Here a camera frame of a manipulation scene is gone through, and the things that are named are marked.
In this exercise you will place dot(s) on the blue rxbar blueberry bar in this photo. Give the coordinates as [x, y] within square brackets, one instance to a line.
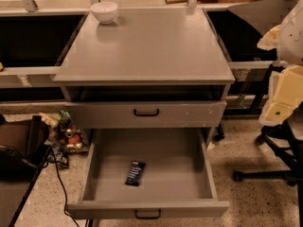
[135, 173]

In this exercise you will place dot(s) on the closed grey upper drawer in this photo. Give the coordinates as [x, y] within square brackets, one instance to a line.
[158, 114]

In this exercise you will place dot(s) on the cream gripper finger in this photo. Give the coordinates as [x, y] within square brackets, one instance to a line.
[269, 40]

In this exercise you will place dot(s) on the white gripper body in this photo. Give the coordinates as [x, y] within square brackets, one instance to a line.
[292, 40]

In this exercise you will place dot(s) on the black side table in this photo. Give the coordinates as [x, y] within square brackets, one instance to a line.
[22, 155]

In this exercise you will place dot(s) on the pile of snack items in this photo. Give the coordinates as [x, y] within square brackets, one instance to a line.
[63, 132]

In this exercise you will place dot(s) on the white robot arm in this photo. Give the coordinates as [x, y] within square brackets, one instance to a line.
[290, 37]

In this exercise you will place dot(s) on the open grey middle drawer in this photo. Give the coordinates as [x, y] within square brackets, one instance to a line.
[177, 181]

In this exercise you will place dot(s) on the white bowl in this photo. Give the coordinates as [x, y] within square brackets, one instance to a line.
[104, 12]

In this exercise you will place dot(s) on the wooden stick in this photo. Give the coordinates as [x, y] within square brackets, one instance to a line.
[175, 1]

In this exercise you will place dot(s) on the grey drawer cabinet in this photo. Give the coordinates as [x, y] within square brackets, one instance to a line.
[146, 55]

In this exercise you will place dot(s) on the blue snack bag on floor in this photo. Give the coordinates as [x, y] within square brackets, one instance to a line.
[58, 156]

